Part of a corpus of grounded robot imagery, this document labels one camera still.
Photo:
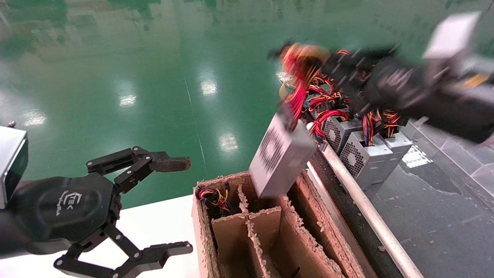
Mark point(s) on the worn cardboard divider box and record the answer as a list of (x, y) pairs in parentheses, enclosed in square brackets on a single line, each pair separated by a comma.
[(266, 239)]

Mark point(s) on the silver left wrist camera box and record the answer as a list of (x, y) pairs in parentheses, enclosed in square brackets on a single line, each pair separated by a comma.
[(11, 162)]

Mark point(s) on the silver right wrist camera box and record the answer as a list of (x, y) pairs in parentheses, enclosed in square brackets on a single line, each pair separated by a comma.
[(451, 36)]

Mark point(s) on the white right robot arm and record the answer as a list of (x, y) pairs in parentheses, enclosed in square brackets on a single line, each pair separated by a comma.
[(463, 116)]

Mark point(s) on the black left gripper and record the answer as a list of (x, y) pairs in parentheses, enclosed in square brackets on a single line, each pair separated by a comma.
[(65, 208)]

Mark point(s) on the white rounded table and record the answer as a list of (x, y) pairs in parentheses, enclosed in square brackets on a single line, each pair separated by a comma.
[(154, 224)]

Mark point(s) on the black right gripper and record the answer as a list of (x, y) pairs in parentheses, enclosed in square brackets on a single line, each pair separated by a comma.
[(397, 85)]

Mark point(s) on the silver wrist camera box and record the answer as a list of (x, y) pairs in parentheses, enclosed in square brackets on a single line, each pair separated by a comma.
[(451, 36), (11, 162)]

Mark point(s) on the long white rack rail pipe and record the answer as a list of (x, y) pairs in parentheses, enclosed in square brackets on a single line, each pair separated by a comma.
[(370, 216)]

